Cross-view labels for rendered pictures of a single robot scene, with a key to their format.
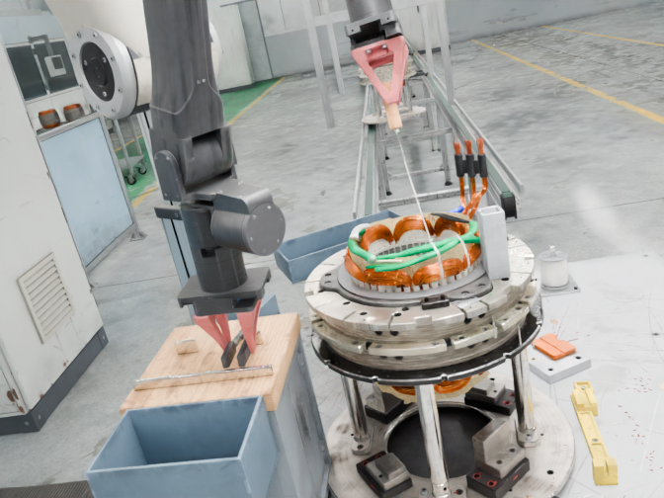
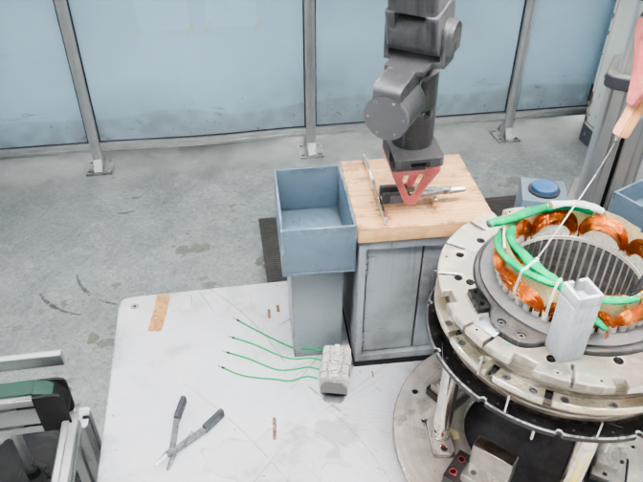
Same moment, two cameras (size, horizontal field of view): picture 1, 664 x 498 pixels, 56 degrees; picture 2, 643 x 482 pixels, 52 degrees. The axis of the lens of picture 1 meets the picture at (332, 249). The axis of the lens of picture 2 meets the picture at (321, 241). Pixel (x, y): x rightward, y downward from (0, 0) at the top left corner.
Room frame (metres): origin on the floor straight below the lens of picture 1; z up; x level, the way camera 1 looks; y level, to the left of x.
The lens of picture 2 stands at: (0.35, -0.58, 1.61)
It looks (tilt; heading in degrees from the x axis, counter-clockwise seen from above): 38 degrees down; 73
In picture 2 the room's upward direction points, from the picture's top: straight up
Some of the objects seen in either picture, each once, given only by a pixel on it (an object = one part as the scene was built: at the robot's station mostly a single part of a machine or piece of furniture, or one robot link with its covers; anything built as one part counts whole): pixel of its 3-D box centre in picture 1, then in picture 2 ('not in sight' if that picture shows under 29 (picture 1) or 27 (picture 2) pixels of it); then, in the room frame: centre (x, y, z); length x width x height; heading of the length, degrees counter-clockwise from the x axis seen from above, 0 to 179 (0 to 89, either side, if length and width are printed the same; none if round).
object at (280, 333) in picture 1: (218, 364); (412, 195); (0.73, 0.18, 1.05); 0.20 x 0.19 x 0.02; 170
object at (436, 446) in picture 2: (442, 494); (440, 435); (0.69, -0.08, 0.81); 0.07 x 0.03 x 0.01; 76
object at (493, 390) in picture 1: (484, 387); (609, 463); (0.88, -0.20, 0.83); 0.05 x 0.04 x 0.02; 48
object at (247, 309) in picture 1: (235, 319); (410, 172); (0.70, 0.13, 1.12); 0.07 x 0.07 x 0.09; 80
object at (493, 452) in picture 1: (498, 447); (488, 469); (0.71, -0.17, 0.85); 0.06 x 0.04 x 0.05; 126
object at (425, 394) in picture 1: (432, 436); (448, 390); (0.69, -0.08, 0.91); 0.02 x 0.02 x 0.21
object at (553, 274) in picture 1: (553, 269); not in sight; (1.27, -0.48, 0.82); 0.06 x 0.06 x 0.06
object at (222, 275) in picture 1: (220, 268); (412, 127); (0.70, 0.13, 1.20); 0.10 x 0.07 x 0.07; 81
